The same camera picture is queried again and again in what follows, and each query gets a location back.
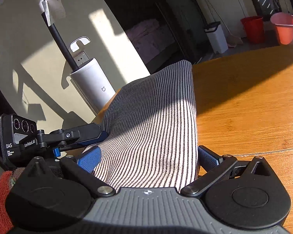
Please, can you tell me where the striped grey sweater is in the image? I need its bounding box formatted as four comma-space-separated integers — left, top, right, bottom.
92, 60, 198, 190

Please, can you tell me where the black pole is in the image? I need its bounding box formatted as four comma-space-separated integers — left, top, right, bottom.
34, 0, 79, 72

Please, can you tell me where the red fuzzy left sleeve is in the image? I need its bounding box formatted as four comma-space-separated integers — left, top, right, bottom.
0, 171, 13, 233

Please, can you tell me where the white trash bin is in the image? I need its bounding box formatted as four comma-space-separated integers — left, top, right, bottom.
204, 21, 228, 54

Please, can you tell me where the bed with pink bedding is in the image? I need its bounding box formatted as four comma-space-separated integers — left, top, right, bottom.
125, 19, 175, 63

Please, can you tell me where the red bucket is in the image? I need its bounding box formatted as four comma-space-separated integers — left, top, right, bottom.
240, 16, 265, 44

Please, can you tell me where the pink bucket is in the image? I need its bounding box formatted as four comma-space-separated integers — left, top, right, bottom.
271, 12, 293, 45

